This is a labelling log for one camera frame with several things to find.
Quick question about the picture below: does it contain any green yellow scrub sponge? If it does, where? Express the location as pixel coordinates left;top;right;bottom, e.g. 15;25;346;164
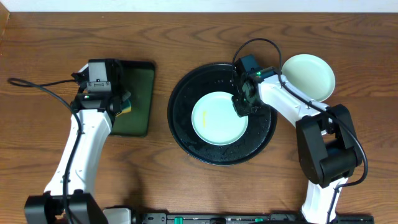
120;100;131;114

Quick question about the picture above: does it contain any mint plate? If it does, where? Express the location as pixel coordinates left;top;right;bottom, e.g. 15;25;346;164
282;54;336;102
191;91;249;146

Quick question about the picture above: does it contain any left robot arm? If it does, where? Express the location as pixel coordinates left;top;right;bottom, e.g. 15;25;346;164
24;59;131;223

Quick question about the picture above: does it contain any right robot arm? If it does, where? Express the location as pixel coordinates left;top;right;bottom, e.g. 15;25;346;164
232;67;368;223

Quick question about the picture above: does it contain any black round serving tray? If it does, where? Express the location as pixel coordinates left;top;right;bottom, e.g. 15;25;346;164
167;63;277;166

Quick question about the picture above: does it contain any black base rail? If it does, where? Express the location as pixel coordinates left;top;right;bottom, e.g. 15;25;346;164
103;207;375;224

